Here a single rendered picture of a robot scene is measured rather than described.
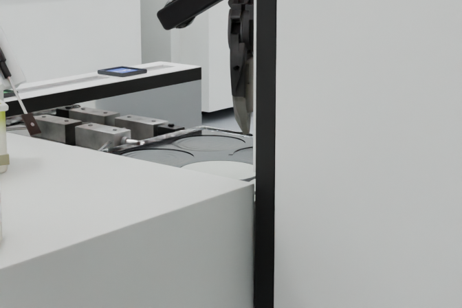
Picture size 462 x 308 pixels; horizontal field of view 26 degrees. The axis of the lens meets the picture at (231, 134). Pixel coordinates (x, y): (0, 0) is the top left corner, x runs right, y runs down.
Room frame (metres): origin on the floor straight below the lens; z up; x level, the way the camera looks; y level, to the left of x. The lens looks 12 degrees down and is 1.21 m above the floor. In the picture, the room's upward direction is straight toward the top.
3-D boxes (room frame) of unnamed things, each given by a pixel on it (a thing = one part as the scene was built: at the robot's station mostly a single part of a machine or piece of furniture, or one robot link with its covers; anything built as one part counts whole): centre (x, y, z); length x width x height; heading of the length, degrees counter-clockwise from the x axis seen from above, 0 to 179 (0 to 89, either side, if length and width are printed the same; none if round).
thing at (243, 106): (1.11, -0.03, 1.01); 0.06 x 0.03 x 0.09; 81
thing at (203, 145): (1.19, 0.01, 0.90); 0.34 x 0.34 x 0.01; 51
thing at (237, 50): (1.11, -0.01, 1.05); 0.05 x 0.02 x 0.09; 171
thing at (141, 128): (1.46, 0.13, 0.89); 0.08 x 0.03 x 0.03; 51
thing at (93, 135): (1.40, 0.18, 0.89); 0.08 x 0.03 x 0.03; 51
